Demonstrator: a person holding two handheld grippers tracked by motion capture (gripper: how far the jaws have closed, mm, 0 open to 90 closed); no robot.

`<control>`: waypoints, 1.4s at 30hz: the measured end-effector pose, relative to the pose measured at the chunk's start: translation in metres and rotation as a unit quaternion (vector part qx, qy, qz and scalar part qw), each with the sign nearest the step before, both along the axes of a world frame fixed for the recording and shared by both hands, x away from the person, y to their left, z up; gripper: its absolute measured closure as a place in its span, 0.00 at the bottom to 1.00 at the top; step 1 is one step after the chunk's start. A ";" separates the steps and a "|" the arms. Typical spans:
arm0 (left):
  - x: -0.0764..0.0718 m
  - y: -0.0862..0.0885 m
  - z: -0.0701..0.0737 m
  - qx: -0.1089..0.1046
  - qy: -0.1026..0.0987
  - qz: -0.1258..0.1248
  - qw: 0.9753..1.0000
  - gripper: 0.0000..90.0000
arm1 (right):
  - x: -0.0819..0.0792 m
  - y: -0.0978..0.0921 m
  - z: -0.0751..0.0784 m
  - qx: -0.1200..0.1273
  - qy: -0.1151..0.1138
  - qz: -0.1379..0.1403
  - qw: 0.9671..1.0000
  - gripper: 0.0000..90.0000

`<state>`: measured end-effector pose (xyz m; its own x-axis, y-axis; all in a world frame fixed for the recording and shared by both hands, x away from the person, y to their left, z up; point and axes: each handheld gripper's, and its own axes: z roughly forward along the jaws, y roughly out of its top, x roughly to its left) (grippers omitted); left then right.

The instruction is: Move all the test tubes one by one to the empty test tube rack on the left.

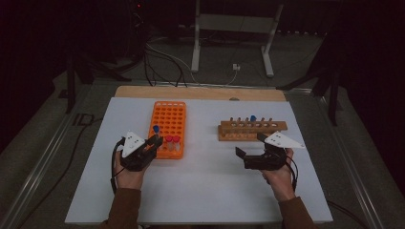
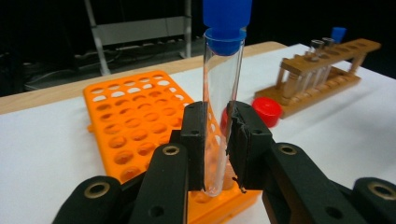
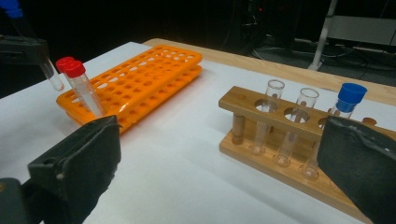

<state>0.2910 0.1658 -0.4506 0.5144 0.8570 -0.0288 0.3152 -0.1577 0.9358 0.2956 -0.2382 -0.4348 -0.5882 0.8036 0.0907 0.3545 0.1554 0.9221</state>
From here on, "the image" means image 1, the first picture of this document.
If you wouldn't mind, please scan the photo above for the wooden test tube rack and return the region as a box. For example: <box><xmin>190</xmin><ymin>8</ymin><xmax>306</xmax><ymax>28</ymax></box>
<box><xmin>217</xmin><ymin>116</ymin><xmax>288</xmax><ymax>142</ymax></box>

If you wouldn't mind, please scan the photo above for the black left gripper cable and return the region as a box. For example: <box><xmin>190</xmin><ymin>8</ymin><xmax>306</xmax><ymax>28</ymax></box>
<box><xmin>109</xmin><ymin>136</ymin><xmax>126</xmax><ymax>195</ymax></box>

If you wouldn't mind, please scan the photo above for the metal floor rail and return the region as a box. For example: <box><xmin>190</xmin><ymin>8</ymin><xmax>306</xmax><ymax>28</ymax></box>
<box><xmin>0</xmin><ymin>85</ymin><xmax>94</xmax><ymax>229</ymax></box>
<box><xmin>314</xmin><ymin>94</ymin><xmax>387</xmax><ymax>229</ymax></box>

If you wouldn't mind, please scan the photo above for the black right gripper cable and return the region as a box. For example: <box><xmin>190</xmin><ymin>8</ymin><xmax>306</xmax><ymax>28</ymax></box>
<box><xmin>285</xmin><ymin>156</ymin><xmax>300</xmax><ymax>193</ymax></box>

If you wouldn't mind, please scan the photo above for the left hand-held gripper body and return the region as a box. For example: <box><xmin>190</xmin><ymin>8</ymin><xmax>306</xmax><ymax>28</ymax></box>
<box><xmin>119</xmin><ymin>130</ymin><xmax>158</xmax><ymax>173</ymax></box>

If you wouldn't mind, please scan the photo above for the white cable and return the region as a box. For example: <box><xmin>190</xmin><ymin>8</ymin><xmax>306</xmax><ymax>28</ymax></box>
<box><xmin>146</xmin><ymin>40</ymin><xmax>238</xmax><ymax>88</ymax></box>

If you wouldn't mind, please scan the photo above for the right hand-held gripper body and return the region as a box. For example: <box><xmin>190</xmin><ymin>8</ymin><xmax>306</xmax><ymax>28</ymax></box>
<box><xmin>243</xmin><ymin>130</ymin><xmax>306</xmax><ymax>171</ymax></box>

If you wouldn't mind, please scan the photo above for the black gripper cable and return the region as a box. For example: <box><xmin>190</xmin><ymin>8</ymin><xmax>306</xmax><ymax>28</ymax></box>
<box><xmin>109</xmin><ymin>136</ymin><xmax>126</xmax><ymax>195</ymax></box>
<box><xmin>285</xmin><ymin>156</ymin><xmax>300</xmax><ymax>193</ymax></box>

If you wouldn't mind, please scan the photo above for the orange plastic test tube rack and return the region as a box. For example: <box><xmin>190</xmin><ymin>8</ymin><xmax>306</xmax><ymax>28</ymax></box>
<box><xmin>147</xmin><ymin>100</ymin><xmax>187</xmax><ymax>160</ymax></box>

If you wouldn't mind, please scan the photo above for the bundle of black cables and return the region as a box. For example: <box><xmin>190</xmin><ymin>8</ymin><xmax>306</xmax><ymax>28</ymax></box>
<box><xmin>142</xmin><ymin>42</ymin><xmax>189</xmax><ymax>89</ymax></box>

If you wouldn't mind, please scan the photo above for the person's left hand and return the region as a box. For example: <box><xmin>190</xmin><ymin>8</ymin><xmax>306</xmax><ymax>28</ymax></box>
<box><xmin>114</xmin><ymin>150</ymin><xmax>151</xmax><ymax>192</ymax></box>

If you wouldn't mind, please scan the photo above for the black floor cable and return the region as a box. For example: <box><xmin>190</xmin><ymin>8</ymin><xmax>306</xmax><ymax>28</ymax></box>
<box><xmin>326</xmin><ymin>199</ymin><xmax>371</xmax><ymax>229</ymax></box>
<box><xmin>15</xmin><ymin>117</ymin><xmax>104</xmax><ymax>229</ymax></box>

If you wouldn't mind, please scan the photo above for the person's right hand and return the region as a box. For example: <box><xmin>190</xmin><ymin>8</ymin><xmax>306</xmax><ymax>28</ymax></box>
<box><xmin>261</xmin><ymin>148</ymin><xmax>297</xmax><ymax>203</ymax></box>

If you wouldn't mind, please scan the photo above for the white metal table frame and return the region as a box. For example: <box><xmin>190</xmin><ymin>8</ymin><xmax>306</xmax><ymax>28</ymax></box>
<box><xmin>190</xmin><ymin>0</ymin><xmax>285</xmax><ymax>78</ymax></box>

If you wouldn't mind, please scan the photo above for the black tripod stand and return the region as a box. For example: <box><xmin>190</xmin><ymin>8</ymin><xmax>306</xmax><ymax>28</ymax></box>
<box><xmin>276</xmin><ymin>31</ymin><xmax>342</xmax><ymax>127</ymax></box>
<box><xmin>64</xmin><ymin>47</ymin><xmax>132</xmax><ymax>115</ymax></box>

